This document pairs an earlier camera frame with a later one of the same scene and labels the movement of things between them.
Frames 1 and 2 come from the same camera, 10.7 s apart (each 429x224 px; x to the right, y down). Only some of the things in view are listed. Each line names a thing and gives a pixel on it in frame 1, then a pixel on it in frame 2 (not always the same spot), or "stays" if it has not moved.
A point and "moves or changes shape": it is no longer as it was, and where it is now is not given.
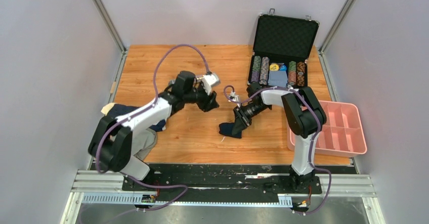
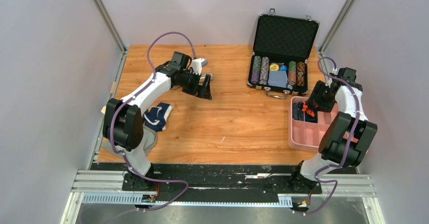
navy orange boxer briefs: (225, 129) moves or changes shape
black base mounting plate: (222, 182) stays
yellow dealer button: (273, 67) stays
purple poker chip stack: (256, 69) stays
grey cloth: (147, 143) stays
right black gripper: (241, 121) to (322, 106)
